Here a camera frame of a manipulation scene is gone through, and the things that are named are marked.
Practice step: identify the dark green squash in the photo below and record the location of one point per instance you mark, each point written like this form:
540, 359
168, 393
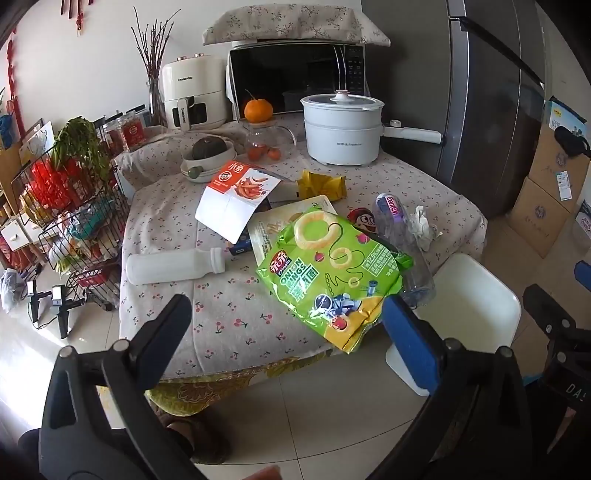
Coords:
208, 147

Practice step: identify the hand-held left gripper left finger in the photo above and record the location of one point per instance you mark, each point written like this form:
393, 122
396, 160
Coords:
161, 332

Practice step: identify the phone on small tripod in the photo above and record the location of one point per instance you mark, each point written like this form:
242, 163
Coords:
60, 304

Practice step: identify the crumpled white tissue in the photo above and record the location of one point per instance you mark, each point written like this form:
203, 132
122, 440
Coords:
425, 226

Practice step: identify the orange tangerine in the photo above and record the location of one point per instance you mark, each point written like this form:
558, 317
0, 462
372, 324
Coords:
258, 110

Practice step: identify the orange and white snack box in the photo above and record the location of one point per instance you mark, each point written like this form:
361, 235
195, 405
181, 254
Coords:
231, 203

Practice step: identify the clear plastic bottle purple label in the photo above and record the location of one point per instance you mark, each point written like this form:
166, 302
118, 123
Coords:
392, 217

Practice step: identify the blue snack box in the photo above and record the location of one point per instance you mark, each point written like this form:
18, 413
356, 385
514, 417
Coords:
240, 248

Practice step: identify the blue and white carton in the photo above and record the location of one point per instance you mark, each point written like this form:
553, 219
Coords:
563, 115

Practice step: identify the yellow patterned undercloth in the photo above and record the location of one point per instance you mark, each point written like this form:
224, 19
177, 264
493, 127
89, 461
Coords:
198, 392

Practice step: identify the beige snack bag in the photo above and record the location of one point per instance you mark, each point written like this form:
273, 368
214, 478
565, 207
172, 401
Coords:
272, 230

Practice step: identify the large cardboard box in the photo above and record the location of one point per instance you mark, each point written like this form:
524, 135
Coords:
540, 217

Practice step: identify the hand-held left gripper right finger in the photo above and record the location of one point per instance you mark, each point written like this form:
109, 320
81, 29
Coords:
411, 341

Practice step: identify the floral cloth cover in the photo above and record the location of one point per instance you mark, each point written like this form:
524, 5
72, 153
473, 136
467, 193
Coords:
295, 23

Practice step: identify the dry branch bundle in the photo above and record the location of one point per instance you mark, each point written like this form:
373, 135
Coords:
152, 50

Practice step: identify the black microwave oven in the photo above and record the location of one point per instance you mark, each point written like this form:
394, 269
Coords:
286, 74

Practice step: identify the yellow crumpled wrapper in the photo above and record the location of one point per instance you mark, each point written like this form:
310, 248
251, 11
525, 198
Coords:
323, 184

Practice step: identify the cherry print tablecloth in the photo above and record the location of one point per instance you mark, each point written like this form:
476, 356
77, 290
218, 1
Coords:
221, 318

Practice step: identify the red hanging decoration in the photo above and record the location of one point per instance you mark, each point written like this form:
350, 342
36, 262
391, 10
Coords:
76, 14

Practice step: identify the glass vase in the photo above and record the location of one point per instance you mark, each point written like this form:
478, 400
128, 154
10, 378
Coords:
156, 104

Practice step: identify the grey refrigerator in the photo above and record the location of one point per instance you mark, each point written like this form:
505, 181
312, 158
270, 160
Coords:
461, 92

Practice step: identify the green snack bag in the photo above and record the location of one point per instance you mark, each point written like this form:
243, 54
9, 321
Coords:
323, 277

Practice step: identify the white air fryer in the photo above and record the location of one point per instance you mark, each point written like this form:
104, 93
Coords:
194, 87

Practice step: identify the cardboard box with white label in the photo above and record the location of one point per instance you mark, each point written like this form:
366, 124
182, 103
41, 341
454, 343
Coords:
549, 161

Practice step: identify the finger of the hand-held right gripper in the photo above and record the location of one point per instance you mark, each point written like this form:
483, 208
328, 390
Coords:
547, 307

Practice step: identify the small orange tomato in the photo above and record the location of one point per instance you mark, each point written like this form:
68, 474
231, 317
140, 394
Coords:
275, 153
256, 152

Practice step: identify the white plastic bottle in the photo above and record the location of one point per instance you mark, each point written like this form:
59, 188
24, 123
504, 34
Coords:
171, 267

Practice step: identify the red label jars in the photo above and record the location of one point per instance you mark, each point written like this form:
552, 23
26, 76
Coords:
127, 134

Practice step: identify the glass teapot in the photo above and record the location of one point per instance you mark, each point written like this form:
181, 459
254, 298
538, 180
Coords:
261, 134

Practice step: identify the green leafy vegetable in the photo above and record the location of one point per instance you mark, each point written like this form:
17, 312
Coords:
78, 138

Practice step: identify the white electric cooking pot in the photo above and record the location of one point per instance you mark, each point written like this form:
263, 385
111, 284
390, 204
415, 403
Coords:
341, 134

